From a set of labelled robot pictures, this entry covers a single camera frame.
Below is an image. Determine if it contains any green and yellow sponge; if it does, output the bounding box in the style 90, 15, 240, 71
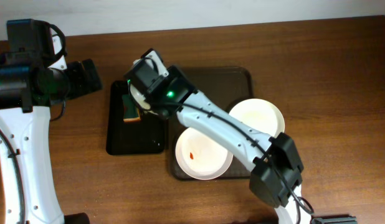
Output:
121, 95, 141, 123

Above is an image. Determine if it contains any white plate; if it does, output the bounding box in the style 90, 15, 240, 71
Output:
229, 98, 285, 137
174, 128, 234, 180
129, 84, 157, 115

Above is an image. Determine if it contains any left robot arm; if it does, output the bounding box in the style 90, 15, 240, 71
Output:
0, 19, 102, 223

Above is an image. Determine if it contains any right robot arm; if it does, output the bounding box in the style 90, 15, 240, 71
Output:
125, 49, 313, 223

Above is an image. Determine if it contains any black rectangular tray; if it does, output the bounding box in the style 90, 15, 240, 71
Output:
106, 81, 166, 156

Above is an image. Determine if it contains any brown plastic serving tray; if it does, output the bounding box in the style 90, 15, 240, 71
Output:
166, 67, 255, 181

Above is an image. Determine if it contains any black base bracket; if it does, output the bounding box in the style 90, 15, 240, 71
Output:
310, 215, 358, 224

